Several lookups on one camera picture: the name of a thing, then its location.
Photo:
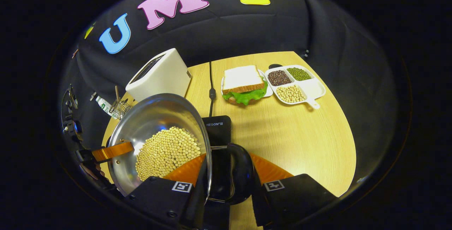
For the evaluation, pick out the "sandwich with lettuce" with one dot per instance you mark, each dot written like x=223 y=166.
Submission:
x=242 y=78

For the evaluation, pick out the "white toaster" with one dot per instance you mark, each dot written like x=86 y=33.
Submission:
x=166 y=78

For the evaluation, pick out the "white drink bottle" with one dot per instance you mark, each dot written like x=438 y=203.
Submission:
x=105 y=107

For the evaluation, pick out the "pink clip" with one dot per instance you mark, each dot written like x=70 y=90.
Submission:
x=75 y=53

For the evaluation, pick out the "white divided bean tray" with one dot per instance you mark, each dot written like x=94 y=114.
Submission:
x=316 y=87

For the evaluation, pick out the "black induction cooktop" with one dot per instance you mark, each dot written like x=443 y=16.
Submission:
x=219 y=136

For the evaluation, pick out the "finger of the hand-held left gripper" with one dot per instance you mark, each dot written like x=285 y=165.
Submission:
x=113 y=151
x=95 y=175

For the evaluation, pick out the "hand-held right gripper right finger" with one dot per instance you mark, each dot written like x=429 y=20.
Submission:
x=261 y=207

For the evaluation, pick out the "pile of yellow soybeans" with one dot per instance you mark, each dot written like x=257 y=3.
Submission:
x=166 y=152

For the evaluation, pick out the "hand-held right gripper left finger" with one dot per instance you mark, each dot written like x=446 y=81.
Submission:
x=159 y=201

